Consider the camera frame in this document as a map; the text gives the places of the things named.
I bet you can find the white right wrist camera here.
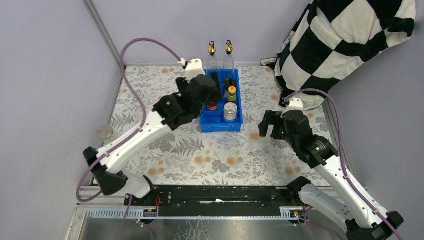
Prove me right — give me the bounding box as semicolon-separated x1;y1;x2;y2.
283;97;304;113

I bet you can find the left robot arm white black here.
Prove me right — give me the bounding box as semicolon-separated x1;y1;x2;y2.
83;73;223;206

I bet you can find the glass oil bottle gold spout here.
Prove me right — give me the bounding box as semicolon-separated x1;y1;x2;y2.
206;40;218;73

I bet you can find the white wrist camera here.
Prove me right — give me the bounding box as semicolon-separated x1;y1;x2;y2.
283;97;304;113
178;58;206;82

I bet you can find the floral table mat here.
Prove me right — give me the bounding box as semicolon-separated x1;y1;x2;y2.
110;66;327;186

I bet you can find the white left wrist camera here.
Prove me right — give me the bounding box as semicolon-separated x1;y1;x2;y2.
178;58;206;82

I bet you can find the black white checkered cloth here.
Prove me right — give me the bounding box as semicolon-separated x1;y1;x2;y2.
261;0;416;110

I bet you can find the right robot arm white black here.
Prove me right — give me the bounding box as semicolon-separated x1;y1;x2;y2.
258;110;404;240

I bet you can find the brown sauce bottle yellow cap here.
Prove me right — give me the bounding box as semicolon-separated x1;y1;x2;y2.
207;102;218;111

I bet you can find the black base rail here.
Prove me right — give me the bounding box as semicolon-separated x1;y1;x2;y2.
123;185;305;218

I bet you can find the silver lid spice jar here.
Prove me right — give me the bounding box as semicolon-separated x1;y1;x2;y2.
223;102;238;123

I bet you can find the blue plastic divided bin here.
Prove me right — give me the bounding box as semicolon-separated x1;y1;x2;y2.
199;68;244;133

